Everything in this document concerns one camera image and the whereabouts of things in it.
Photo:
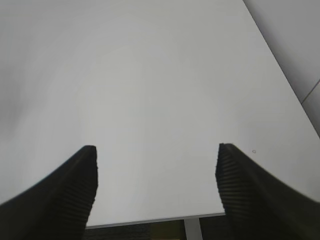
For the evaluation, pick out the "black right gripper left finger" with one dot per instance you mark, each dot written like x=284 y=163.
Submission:
x=58 y=206

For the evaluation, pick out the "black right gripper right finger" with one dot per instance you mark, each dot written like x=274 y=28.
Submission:
x=257 y=205

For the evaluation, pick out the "white table leg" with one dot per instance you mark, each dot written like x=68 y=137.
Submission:
x=193 y=229

